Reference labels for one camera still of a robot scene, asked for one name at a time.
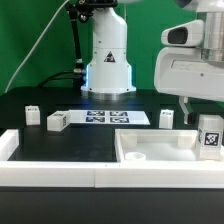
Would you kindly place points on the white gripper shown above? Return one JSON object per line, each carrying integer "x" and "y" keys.
{"x": 181, "y": 71}

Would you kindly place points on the white square table top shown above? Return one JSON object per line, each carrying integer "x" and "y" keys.
{"x": 150, "y": 145}

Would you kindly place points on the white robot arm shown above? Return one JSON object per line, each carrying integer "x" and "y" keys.
{"x": 109, "y": 74}

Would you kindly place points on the white tag sheet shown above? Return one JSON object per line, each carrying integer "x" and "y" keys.
{"x": 109, "y": 117}

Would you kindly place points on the white U-shaped obstacle fence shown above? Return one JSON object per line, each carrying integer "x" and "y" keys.
{"x": 158, "y": 174}

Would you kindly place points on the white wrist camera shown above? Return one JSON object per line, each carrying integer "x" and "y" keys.
{"x": 189, "y": 34}

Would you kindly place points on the black camera stand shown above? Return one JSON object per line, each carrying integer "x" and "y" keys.
{"x": 77, "y": 33}

